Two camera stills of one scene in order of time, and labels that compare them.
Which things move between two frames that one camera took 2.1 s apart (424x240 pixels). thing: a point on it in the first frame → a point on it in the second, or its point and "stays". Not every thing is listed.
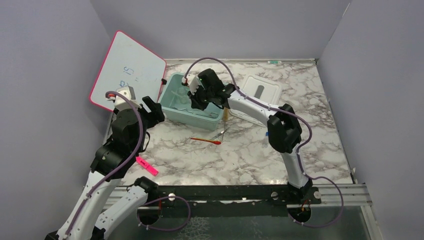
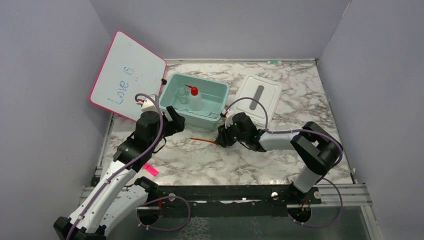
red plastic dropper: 215,142 stays
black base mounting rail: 224,196 stays
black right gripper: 194,102 → 223,139
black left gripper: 157,115 → 177,124
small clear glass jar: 183,95 stays
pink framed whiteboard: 128,63 stays
